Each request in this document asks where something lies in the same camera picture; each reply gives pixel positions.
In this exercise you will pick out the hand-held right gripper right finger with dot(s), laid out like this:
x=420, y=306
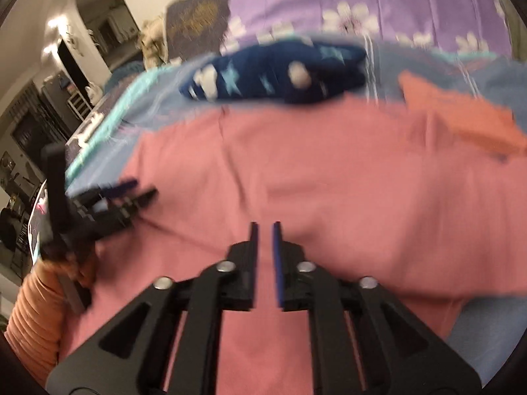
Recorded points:
x=277, y=259

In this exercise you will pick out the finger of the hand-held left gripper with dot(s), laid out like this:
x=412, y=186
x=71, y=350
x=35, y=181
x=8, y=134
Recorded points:
x=121, y=186
x=142, y=198

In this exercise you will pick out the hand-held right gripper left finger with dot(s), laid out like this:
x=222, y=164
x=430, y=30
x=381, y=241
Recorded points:
x=255, y=251

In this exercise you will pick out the pink garment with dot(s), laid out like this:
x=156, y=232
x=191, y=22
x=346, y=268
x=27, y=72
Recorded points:
x=329, y=193

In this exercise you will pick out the person's left forearm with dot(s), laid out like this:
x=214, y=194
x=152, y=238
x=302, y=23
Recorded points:
x=35, y=321

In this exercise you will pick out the person's left hand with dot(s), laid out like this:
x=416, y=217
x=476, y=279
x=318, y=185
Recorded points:
x=85, y=273

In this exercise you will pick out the dark shelving unit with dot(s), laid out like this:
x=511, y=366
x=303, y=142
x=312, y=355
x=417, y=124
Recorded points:
x=35, y=119

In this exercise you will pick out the blue striped bedsheet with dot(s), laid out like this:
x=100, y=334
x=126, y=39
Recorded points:
x=164, y=103

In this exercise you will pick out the beige fuzzy object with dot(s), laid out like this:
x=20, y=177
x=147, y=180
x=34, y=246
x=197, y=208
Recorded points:
x=151, y=43

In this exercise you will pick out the navy star plush toy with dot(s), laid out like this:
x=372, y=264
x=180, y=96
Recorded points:
x=255, y=74

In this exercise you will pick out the dark patterned cloth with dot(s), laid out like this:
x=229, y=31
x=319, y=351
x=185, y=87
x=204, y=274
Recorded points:
x=193, y=20

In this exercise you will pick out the salmon orange garment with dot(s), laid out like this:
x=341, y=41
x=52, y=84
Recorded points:
x=453, y=107

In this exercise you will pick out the purple floral pillow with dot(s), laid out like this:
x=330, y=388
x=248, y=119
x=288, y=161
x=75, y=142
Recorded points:
x=308, y=4

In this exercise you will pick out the black wall screen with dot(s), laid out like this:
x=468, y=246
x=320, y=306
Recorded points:
x=70, y=63

